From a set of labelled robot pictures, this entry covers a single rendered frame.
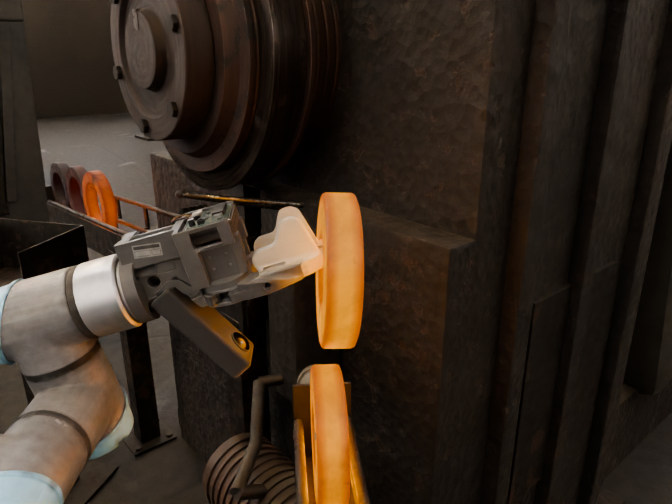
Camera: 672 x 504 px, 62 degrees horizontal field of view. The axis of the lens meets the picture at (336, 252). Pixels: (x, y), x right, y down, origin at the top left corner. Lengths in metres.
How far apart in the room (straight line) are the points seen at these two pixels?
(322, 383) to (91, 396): 0.23
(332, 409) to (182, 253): 0.22
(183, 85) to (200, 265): 0.40
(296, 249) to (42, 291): 0.24
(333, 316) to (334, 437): 0.14
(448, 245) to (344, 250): 0.29
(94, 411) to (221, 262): 0.19
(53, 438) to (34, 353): 0.09
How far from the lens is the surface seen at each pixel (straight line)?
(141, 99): 1.04
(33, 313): 0.59
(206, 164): 0.99
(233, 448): 0.94
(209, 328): 0.57
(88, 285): 0.57
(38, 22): 11.26
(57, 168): 2.06
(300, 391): 0.73
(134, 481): 1.75
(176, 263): 0.56
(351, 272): 0.49
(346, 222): 0.50
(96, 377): 0.62
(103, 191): 1.66
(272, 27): 0.82
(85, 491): 1.76
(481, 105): 0.76
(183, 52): 0.86
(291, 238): 0.53
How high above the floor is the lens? 1.12
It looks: 20 degrees down
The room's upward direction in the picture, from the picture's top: straight up
